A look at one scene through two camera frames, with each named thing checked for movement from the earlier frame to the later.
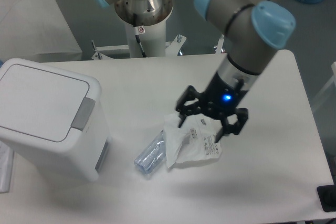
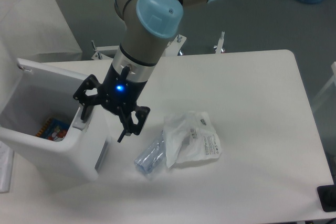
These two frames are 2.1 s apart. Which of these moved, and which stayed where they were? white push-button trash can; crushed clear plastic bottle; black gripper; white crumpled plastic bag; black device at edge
Moved: black gripper; white push-button trash can
Stayed: crushed clear plastic bottle; white crumpled plastic bag; black device at edge
